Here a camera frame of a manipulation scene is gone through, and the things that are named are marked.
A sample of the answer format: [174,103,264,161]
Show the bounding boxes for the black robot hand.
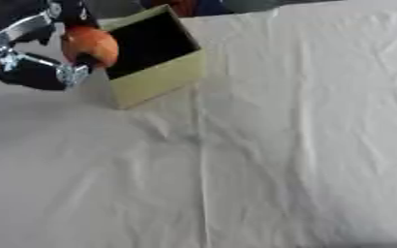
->
[0,0,103,92]

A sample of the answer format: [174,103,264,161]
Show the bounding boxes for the orange round toy fruit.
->
[59,25,121,69]

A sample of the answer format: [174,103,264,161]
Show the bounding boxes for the tan cardboard box black inside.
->
[95,4,207,110]

